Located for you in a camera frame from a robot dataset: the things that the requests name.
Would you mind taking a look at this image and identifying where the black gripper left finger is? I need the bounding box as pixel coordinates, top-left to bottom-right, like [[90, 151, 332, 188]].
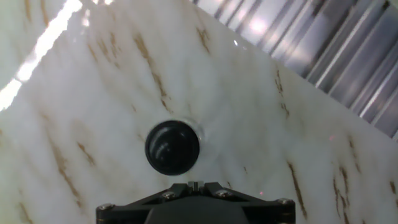
[[96, 182, 191, 224]]

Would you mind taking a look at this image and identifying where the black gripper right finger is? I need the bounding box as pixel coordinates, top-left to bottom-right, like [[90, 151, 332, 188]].
[[205, 182, 296, 224]]

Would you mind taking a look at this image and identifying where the clear glass jar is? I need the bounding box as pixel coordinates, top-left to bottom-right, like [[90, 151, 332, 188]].
[[167, 116, 206, 156]]

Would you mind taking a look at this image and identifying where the white marble pattern sheet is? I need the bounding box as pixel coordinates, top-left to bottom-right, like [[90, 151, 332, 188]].
[[0, 0, 398, 224]]

